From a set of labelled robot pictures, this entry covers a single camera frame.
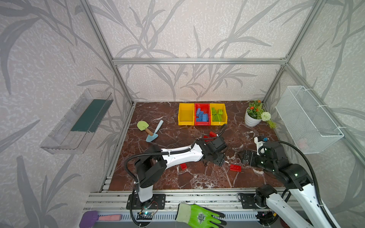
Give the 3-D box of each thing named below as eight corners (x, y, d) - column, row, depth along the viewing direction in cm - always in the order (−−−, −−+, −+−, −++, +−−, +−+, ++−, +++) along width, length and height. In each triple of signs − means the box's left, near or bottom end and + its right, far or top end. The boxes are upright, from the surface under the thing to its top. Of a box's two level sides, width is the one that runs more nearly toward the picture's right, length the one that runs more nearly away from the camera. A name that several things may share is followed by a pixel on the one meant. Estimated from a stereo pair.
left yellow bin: (178, 127, 107) (177, 120, 101) (179, 109, 119) (179, 102, 113) (194, 127, 107) (194, 120, 101) (194, 109, 119) (194, 102, 113)
